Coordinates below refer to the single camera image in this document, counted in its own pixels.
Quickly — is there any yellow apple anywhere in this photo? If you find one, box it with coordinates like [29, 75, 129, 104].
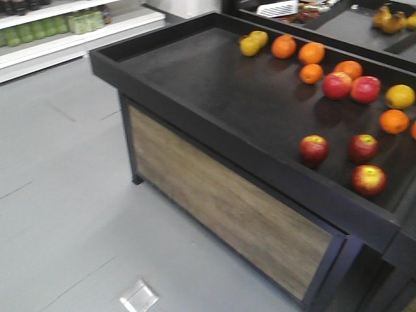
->
[239, 36, 261, 57]
[249, 31, 268, 48]

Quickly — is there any pink-red apple left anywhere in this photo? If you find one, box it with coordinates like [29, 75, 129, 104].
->
[322, 71, 352, 99]

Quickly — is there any small orange near apples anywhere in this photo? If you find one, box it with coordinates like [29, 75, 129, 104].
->
[299, 64, 324, 85]

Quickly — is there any dark red apple edge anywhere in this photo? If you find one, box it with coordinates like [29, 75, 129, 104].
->
[350, 164, 387, 196]

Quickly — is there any row of green drink bottles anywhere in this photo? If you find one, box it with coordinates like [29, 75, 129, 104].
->
[0, 14, 71, 48]

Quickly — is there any orange tangerine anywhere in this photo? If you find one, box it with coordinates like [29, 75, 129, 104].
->
[379, 109, 410, 135]
[410, 120, 416, 140]

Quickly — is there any dark red apple lower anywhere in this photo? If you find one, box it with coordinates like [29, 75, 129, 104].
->
[348, 134, 378, 164]

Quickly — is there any metal floor socket plate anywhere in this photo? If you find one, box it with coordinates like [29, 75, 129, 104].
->
[119, 279, 160, 312]

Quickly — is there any orange behind pink apples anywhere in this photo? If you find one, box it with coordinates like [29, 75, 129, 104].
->
[333, 60, 363, 80]

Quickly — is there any yellow round citrus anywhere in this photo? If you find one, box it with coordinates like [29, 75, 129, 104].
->
[385, 84, 415, 110]

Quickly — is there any dark red apple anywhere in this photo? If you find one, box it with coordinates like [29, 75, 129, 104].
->
[348, 134, 378, 164]
[299, 135, 329, 168]

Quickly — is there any white supermarket shelf unit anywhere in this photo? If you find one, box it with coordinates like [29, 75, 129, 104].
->
[1, 1, 166, 83]

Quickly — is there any white perforated tray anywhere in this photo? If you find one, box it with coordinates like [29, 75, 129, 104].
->
[255, 0, 298, 18]

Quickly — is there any orange tangerine lower left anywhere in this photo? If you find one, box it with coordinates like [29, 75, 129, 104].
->
[379, 109, 410, 135]

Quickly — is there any knobbed orange mandarin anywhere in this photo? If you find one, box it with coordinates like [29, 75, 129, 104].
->
[271, 34, 297, 59]

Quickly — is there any orange tangerine lower right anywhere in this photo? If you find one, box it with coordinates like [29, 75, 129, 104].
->
[410, 120, 416, 140]

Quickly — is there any black wooden fruit display stand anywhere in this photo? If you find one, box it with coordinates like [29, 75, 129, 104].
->
[90, 1, 415, 311]

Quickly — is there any pink-red apple right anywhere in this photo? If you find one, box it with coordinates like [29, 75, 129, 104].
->
[350, 75, 381, 104]

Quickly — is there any yellow apple front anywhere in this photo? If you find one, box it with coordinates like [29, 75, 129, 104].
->
[239, 36, 261, 57]

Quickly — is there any dark red apple upper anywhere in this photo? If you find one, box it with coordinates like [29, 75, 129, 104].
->
[299, 135, 329, 168]

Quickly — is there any large orange far left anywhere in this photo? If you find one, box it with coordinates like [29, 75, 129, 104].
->
[298, 42, 326, 65]

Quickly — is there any yellow apple rear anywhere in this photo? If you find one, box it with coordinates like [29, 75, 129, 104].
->
[249, 31, 268, 48]

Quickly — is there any brown-yellow pear group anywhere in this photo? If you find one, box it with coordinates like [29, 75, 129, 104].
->
[372, 5, 415, 34]

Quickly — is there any pink-red apple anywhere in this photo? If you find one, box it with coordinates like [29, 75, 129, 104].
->
[350, 75, 381, 104]
[322, 71, 352, 99]

